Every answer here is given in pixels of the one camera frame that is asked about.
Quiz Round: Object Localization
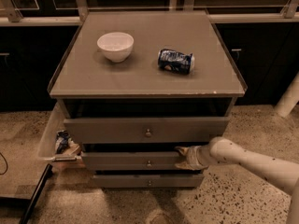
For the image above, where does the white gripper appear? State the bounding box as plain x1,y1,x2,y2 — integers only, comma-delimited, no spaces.
175,146,206,170

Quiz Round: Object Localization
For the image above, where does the grey drawer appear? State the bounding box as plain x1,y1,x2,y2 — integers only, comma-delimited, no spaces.
81,151,186,171
93,174,204,189
64,117,229,144

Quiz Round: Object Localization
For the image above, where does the grey top drawer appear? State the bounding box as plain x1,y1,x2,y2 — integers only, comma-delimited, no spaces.
64,117,229,144

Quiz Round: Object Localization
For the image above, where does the grey bottom drawer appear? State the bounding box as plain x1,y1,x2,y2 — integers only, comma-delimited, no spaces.
93,174,204,189

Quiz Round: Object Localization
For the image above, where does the grey drawer cabinet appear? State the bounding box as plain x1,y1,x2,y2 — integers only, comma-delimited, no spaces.
49,11,247,176

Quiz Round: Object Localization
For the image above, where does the crushed blue soda can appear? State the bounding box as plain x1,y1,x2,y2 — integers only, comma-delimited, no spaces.
158,49,194,75

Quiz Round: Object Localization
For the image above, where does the blue snack bag in bin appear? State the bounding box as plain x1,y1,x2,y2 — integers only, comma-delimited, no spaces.
55,130,70,154

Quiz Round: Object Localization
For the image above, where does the clear plastic bin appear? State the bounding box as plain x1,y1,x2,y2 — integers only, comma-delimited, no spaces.
37,104,85,170

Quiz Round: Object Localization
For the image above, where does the white ceramic bowl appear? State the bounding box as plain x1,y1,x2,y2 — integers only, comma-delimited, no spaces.
97,32,135,63

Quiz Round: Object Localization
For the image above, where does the black bar on floor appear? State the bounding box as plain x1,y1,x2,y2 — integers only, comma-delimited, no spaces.
19,164,52,224

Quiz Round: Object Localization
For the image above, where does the white post at right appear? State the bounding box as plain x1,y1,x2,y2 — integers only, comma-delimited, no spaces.
275,72,299,118

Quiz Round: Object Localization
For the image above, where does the black cable on floor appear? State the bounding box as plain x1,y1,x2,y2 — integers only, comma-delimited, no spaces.
0,152,9,175

